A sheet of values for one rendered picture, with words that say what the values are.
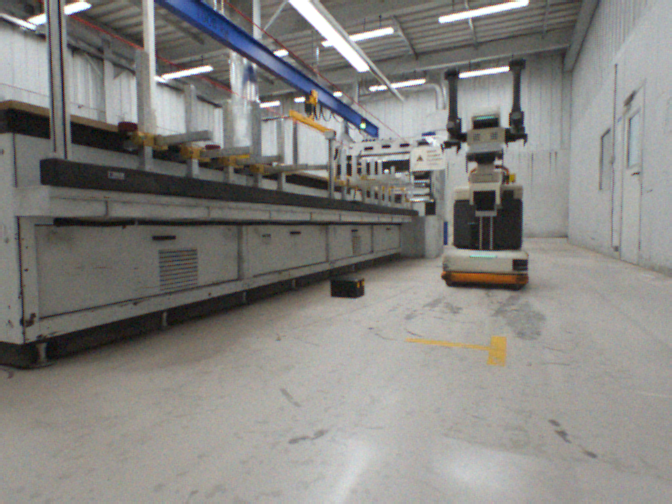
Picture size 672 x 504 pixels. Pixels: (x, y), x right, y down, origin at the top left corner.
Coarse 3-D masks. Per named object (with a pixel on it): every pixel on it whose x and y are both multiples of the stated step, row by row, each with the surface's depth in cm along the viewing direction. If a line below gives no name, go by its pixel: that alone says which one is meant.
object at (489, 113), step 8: (472, 112) 308; (480, 112) 303; (488, 112) 301; (496, 112) 297; (472, 120) 306; (480, 120) 304; (488, 120) 302; (496, 120) 300; (472, 128) 311; (480, 128) 309
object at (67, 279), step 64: (0, 128) 132; (0, 192) 135; (320, 192) 343; (0, 256) 137; (64, 256) 151; (128, 256) 177; (192, 256) 211; (256, 256) 265; (320, 256) 353; (384, 256) 526; (0, 320) 139; (64, 320) 148; (128, 320) 176
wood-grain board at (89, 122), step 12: (0, 108) 132; (12, 108) 130; (24, 108) 132; (36, 108) 136; (48, 108) 139; (72, 120) 147; (84, 120) 151; (96, 120) 155; (324, 180) 344; (336, 180) 366
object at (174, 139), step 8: (160, 136) 155; (168, 136) 154; (176, 136) 152; (184, 136) 151; (192, 136) 149; (200, 136) 148; (208, 136) 146; (128, 144) 162; (160, 144) 157; (168, 144) 156; (176, 144) 156
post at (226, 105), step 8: (224, 104) 198; (224, 112) 198; (224, 120) 199; (224, 128) 199; (232, 128) 201; (224, 136) 199; (232, 136) 201; (224, 144) 199; (232, 144) 201; (224, 168) 200; (232, 168) 201; (224, 176) 200; (232, 176) 201
